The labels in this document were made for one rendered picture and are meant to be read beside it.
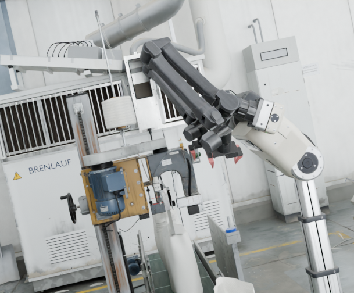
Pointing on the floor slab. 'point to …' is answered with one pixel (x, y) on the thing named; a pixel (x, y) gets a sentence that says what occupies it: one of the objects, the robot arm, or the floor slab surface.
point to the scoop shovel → (0, 254)
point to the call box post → (237, 261)
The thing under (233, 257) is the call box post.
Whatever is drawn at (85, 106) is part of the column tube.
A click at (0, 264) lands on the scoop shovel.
